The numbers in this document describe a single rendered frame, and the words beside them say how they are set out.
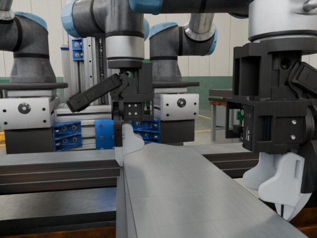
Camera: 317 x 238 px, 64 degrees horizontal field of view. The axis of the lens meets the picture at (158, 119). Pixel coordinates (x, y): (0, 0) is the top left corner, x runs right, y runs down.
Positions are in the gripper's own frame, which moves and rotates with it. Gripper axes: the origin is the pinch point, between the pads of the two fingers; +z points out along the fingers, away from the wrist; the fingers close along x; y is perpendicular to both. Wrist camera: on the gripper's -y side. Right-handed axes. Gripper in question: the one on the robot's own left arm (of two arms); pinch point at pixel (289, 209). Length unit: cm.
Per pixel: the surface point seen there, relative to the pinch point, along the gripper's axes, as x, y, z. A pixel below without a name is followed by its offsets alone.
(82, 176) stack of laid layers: -27.4, 28.7, 4.0
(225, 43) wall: -1077, -455, -185
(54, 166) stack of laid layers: -28.1, 34.4, 1.5
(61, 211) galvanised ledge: -43, 37, 20
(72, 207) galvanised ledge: -46, 35, 20
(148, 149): -34.6, 13.6, 0.6
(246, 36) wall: -1063, -546, -215
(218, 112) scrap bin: -527, -206, 54
